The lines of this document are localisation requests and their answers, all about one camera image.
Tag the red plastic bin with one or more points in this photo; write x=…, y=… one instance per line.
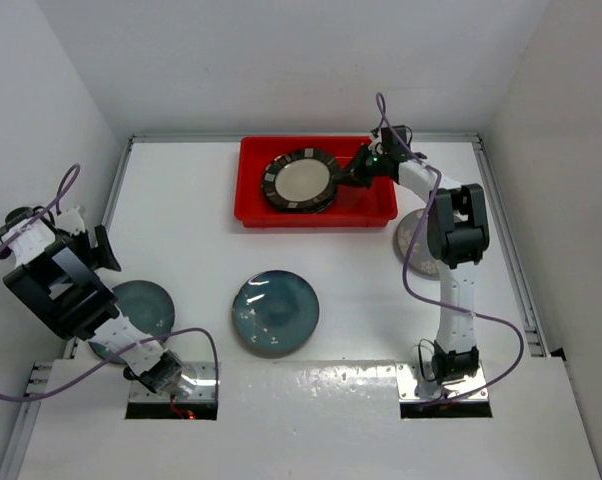
x=371, y=207

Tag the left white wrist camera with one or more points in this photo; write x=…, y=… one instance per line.
x=71, y=221

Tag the teal glazed plate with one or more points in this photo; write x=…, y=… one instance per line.
x=146, y=310
x=275, y=313

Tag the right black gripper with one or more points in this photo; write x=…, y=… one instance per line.
x=354, y=174

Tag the striped-rim beige plate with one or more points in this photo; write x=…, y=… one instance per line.
x=313, y=205
x=300, y=175

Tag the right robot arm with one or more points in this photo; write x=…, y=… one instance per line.
x=457, y=237

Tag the metal base plate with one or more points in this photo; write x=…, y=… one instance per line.
x=196, y=385
x=414, y=389

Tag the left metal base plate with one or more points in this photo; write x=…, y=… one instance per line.
x=196, y=385

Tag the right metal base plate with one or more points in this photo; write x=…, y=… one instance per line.
x=414, y=389

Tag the grey deer pattern plate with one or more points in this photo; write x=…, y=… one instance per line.
x=421, y=261

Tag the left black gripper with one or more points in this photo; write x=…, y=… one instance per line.
x=99, y=256

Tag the white front cover board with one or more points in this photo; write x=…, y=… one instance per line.
x=304, y=420

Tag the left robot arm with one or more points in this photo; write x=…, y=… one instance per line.
x=56, y=277

